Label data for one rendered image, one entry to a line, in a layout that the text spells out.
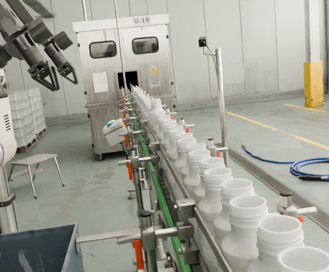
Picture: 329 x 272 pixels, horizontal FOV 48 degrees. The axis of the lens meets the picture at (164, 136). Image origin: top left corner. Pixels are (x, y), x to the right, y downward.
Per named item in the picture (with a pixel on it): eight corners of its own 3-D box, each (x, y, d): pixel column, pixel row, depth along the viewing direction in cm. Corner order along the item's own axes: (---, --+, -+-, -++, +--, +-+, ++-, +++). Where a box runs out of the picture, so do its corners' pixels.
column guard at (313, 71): (326, 106, 898) (324, 60, 879) (310, 108, 894) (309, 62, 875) (317, 104, 937) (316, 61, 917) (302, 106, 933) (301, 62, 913)
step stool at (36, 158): (32, 182, 487) (26, 152, 479) (65, 185, 456) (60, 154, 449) (1, 195, 447) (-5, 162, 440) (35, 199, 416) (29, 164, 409)
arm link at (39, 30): (6, 24, 123) (-3, 20, 114) (34, 5, 123) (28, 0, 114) (28, 55, 126) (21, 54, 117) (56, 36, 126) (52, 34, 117)
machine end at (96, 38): (181, 151, 578) (168, 13, 541) (92, 162, 564) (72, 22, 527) (168, 134, 734) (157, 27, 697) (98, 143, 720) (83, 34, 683)
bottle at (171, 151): (199, 202, 83) (193, 130, 80) (174, 206, 82) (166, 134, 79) (192, 194, 88) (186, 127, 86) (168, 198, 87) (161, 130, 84)
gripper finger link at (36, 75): (66, 84, 126) (49, 61, 124) (62, 85, 119) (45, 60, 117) (49, 95, 126) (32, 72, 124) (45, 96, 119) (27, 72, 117)
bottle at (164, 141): (184, 180, 100) (179, 120, 97) (190, 187, 94) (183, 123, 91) (163, 183, 99) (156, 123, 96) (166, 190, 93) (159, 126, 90)
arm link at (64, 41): (38, 36, 167) (33, 34, 158) (59, 21, 167) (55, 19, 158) (54, 58, 170) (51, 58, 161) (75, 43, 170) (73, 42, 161)
